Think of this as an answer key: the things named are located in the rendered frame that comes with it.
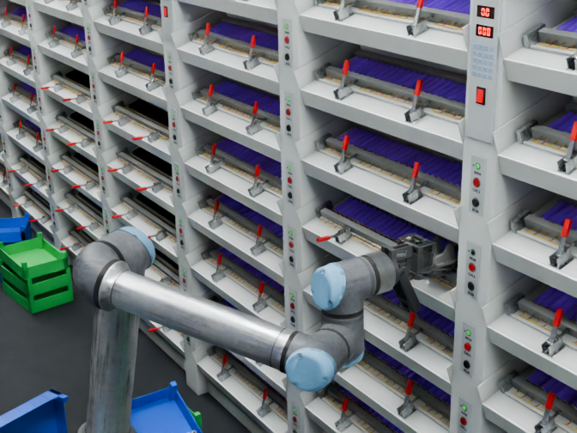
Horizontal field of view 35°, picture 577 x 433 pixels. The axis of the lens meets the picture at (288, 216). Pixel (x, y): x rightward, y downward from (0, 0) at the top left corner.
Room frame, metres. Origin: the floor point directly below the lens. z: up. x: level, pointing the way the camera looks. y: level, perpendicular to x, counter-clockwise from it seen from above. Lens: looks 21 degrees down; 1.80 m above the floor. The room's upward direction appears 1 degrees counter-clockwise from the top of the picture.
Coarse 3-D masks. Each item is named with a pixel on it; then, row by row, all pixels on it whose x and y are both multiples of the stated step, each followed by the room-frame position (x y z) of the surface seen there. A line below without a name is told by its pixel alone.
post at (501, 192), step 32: (512, 0) 1.73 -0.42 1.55; (544, 0) 1.78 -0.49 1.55; (576, 0) 1.83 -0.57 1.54; (512, 96) 1.74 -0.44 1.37; (544, 96) 1.79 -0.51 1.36; (512, 192) 1.75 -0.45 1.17; (480, 224) 1.75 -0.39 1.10; (480, 288) 1.75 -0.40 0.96; (480, 320) 1.74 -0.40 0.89; (480, 352) 1.74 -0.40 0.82; (480, 416) 1.73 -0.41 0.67
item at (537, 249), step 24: (552, 192) 1.81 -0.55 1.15; (504, 216) 1.74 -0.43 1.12; (528, 216) 1.74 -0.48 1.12; (552, 216) 1.72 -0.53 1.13; (576, 216) 1.70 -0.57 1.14; (504, 240) 1.73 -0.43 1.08; (528, 240) 1.70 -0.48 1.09; (552, 240) 1.67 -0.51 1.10; (576, 240) 1.63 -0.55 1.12; (504, 264) 1.71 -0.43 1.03; (528, 264) 1.65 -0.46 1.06; (552, 264) 1.60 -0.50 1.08; (576, 264) 1.59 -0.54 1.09; (576, 288) 1.55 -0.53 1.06
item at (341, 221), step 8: (328, 216) 2.29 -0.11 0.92; (336, 216) 2.27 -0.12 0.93; (328, 224) 2.27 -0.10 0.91; (344, 224) 2.23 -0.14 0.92; (352, 224) 2.21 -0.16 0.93; (360, 232) 2.17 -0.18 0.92; (368, 232) 2.15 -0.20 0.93; (368, 240) 2.15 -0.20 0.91; (376, 240) 2.12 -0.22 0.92; (384, 240) 2.10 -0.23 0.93; (448, 272) 1.90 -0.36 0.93; (456, 272) 1.90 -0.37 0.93; (448, 280) 1.90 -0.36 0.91; (456, 280) 1.87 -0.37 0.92
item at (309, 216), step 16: (336, 192) 2.38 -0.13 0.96; (304, 208) 2.32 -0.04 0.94; (320, 208) 2.33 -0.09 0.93; (304, 224) 2.32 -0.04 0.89; (320, 224) 2.30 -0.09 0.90; (352, 240) 2.18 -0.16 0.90; (352, 256) 2.13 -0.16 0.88; (416, 288) 1.92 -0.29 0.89; (432, 288) 1.90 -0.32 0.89; (448, 288) 1.88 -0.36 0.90; (432, 304) 1.88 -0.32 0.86; (448, 304) 1.83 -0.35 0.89
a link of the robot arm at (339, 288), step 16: (320, 272) 1.75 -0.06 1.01; (336, 272) 1.73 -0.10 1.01; (352, 272) 1.74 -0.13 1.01; (368, 272) 1.76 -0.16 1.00; (320, 288) 1.74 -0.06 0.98; (336, 288) 1.71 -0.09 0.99; (352, 288) 1.73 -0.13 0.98; (368, 288) 1.75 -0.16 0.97; (320, 304) 1.73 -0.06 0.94; (336, 304) 1.71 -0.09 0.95; (352, 304) 1.72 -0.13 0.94
